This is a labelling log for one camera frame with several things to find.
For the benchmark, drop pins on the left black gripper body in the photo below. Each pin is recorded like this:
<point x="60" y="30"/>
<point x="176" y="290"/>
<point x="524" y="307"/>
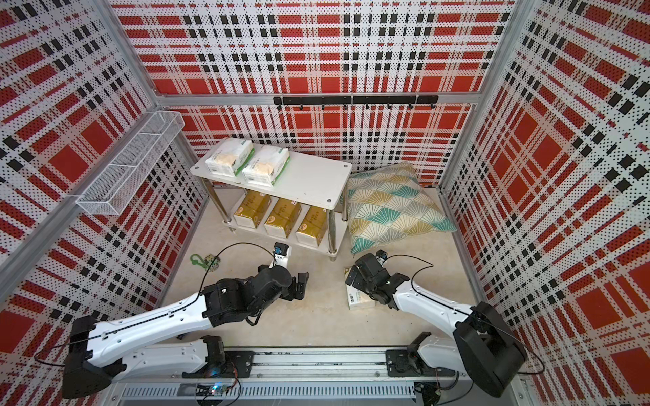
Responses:
<point x="290" y="293"/>

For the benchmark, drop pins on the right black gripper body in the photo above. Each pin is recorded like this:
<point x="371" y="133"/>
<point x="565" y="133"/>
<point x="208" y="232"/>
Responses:
<point x="360" y="283"/>

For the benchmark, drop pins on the gold tissue pack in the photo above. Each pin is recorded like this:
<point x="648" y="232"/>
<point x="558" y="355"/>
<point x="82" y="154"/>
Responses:
<point x="251" y="210"/>
<point x="313" y="227"/>
<point x="282" y="218"/>

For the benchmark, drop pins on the white tissue pack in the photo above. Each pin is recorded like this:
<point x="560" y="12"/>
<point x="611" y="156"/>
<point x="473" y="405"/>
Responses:
<point x="266" y="165"/>
<point x="230" y="157"/>
<point x="358" y="300"/>

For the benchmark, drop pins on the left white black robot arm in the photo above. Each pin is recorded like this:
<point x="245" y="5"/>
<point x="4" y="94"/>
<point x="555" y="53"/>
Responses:
<point x="99" y="353"/>

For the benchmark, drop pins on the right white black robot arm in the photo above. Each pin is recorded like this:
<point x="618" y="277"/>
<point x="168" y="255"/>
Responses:
<point x="480" y="345"/>

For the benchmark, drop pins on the white two-tier shelf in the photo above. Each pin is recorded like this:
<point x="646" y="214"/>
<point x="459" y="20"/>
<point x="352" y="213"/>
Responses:
<point x="307" y="179"/>

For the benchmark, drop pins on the green gold patterned cushion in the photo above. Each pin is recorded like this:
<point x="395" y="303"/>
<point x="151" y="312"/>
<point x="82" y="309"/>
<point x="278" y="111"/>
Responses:
<point x="388" y="204"/>

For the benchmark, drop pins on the green circuit board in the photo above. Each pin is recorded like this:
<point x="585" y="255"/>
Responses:
<point x="215" y="390"/>

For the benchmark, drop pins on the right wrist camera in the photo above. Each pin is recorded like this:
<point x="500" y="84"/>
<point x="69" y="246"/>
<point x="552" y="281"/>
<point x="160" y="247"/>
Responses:
<point x="381" y="256"/>

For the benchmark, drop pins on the green figure keychain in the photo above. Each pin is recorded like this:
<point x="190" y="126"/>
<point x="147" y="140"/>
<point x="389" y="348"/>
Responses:
<point x="209" y="263"/>

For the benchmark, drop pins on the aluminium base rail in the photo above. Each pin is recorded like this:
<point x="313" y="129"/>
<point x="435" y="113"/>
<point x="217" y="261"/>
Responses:
<point x="286" y="376"/>

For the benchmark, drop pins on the white wire mesh basket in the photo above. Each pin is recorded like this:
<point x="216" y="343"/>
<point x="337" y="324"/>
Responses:
<point x="113" y="189"/>

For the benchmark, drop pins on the black wall hook rail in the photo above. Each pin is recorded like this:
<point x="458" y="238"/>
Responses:
<point x="302" y="101"/>

